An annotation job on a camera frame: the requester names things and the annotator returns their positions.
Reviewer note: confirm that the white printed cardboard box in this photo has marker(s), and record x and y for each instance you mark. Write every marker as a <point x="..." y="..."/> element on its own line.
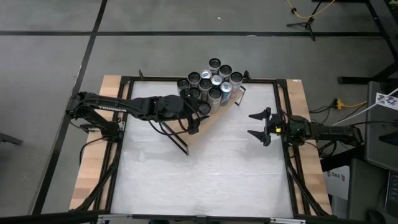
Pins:
<point x="337" y="186"/>

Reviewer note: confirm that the black desk leg frame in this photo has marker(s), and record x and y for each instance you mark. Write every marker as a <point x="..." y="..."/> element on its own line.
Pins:
<point x="380" y="18"/>

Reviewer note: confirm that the black tripod stand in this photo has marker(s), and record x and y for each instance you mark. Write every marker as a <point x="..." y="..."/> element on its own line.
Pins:
<point x="308" y="26"/>

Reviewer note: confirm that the white mounting plate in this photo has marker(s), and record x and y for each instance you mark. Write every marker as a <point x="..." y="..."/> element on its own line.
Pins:
<point x="121" y="125"/>

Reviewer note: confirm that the grey metal crossbar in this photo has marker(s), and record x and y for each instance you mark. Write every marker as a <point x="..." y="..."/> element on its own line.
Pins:
<point x="280" y="221"/>

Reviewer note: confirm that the grey bin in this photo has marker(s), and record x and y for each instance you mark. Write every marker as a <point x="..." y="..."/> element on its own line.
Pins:
<point x="367" y="193"/>

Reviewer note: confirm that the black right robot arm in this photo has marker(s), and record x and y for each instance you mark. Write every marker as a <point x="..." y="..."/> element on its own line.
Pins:
<point x="329" y="132"/>

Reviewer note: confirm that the Celsius can with red print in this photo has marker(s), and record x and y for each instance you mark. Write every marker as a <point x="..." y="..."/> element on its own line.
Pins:
<point x="236" y="76"/>
<point x="225" y="70"/>

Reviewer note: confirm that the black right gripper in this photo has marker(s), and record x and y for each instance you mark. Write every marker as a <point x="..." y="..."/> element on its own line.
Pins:
<point x="289" y="129"/>

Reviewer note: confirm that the wooden shelf black metal frame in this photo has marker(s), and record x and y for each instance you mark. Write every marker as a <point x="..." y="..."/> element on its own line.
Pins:
<point x="214" y="121"/>

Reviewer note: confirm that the grey cabinet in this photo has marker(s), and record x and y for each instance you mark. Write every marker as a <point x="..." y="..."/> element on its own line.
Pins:
<point x="377" y="155"/>

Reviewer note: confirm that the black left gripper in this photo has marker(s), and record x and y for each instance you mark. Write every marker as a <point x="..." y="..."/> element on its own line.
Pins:
<point x="169" y="107"/>

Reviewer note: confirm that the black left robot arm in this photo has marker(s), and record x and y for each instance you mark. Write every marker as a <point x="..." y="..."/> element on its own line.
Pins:
<point x="102" y="105"/>

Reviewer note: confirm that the blue silver Red Bull can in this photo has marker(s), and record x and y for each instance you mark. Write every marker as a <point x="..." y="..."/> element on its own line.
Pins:
<point x="226" y="88"/>
<point x="206" y="74"/>
<point x="216" y="80"/>

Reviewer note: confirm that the white printed tag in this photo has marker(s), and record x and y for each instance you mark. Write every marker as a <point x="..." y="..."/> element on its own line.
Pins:
<point x="385" y="100"/>

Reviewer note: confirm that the dark keyboard device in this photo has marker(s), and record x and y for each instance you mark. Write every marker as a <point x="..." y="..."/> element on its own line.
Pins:
<point x="392" y="193"/>

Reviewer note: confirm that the grey chair base leg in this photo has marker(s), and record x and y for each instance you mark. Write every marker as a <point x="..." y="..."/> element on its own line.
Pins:
<point x="9" y="138"/>

